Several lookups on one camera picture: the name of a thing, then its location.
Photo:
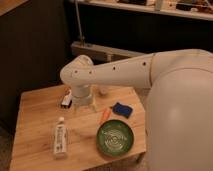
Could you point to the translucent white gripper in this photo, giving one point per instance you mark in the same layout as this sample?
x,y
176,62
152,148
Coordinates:
x,y
81,101

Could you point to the orange pepper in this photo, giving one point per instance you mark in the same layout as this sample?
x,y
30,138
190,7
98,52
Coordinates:
x,y
105,115

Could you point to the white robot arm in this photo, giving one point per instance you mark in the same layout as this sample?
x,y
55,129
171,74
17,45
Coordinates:
x,y
179,106

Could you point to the green ceramic bowl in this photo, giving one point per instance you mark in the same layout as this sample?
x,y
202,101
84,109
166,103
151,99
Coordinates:
x,y
114,138

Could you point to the white tube with label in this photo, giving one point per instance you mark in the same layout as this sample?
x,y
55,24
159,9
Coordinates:
x,y
60,139

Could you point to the blue cloth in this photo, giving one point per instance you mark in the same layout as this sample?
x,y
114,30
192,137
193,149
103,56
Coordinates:
x,y
123,110

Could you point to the wooden table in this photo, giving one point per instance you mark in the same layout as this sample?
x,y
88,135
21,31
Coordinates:
x,y
38,114

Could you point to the vertical metal pole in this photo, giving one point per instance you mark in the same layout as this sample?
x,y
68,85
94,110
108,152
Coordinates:
x,y
81,37

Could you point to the white shelf with items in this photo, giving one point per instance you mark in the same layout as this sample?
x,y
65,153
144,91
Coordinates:
x,y
194,9

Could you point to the grey metal rail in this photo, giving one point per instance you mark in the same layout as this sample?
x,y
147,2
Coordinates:
x,y
101,53

